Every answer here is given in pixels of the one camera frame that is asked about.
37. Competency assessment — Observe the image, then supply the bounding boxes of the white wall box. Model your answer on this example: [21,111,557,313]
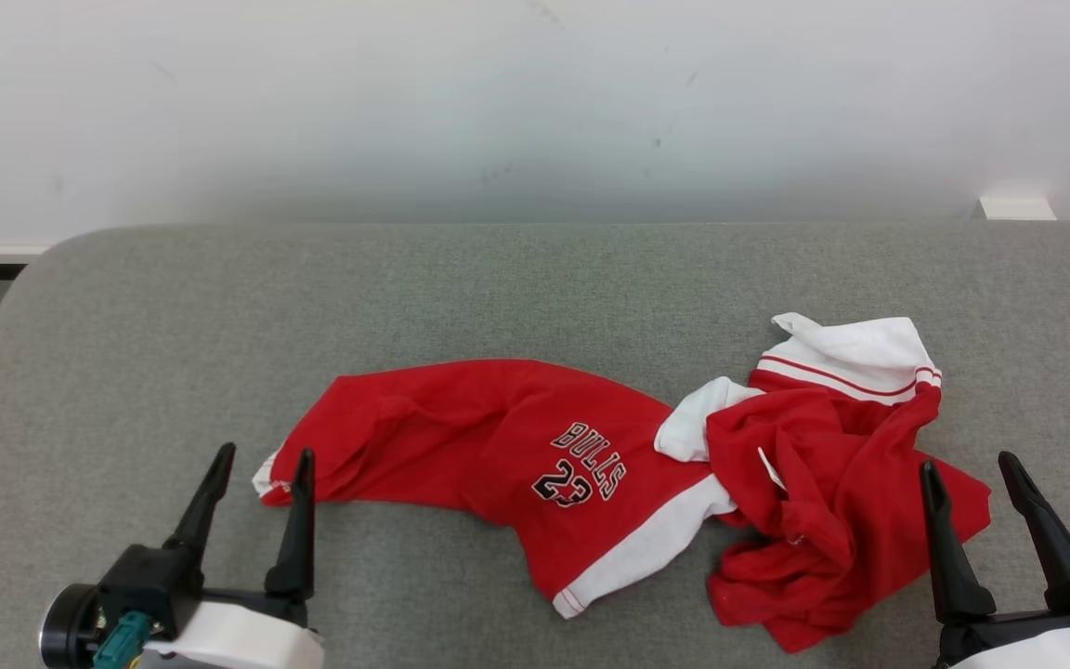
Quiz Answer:
[976,195,1058,222]

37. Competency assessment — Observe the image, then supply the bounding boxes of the red Bulls jersey white sleeves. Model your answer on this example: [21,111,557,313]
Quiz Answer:
[654,312,993,654]

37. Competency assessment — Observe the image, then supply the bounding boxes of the grey fabric sofa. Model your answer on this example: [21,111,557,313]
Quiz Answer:
[0,221,1070,669]

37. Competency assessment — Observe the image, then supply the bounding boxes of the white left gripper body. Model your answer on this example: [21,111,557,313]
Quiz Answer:
[145,587,324,669]

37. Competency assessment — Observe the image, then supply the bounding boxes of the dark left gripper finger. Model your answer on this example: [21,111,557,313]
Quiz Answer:
[163,442,237,558]
[264,449,317,603]

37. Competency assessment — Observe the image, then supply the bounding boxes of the red Bulls shorts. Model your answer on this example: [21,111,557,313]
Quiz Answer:
[252,358,738,620]

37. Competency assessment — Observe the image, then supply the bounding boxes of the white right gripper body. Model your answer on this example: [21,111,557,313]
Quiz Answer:
[933,609,1070,669]

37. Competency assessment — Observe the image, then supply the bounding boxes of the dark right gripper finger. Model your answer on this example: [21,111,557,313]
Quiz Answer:
[919,460,998,625]
[998,452,1070,614]

